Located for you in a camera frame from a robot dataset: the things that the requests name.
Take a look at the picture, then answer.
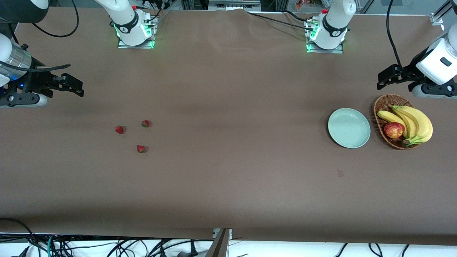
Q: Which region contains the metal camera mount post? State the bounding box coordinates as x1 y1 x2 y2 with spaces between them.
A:
205 228 232 257

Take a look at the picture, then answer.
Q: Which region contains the thin grey cable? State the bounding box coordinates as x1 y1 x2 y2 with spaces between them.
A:
154 10 172 27

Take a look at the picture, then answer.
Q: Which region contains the red apple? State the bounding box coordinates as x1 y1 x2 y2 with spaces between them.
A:
384 122 405 139

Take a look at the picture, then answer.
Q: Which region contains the aluminium frame rail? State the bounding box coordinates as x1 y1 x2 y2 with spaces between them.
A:
209 0 261 11

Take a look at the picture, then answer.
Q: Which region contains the yellow banana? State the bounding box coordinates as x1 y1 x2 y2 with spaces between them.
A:
377 110 407 131
392 106 418 140
396 106 433 147

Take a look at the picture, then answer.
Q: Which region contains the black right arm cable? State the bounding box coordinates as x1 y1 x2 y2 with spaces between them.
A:
0 0 80 72

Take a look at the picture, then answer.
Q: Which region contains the brown wicker basket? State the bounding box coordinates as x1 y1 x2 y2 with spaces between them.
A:
373 94 425 150

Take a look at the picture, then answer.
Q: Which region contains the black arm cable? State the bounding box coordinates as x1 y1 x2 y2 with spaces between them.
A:
0 0 80 72
386 0 406 70

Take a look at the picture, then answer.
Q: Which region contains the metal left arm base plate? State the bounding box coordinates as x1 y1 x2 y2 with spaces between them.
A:
305 20 344 54

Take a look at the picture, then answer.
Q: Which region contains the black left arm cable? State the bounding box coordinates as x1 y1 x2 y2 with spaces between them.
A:
386 0 406 70

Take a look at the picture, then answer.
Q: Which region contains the brown table cover cloth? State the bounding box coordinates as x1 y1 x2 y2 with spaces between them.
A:
0 7 457 246

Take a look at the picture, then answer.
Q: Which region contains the aluminium frame profile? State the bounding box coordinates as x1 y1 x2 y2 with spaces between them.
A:
430 0 457 26

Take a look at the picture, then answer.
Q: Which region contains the pale green round plate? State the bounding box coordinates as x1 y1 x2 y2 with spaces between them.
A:
328 108 371 149

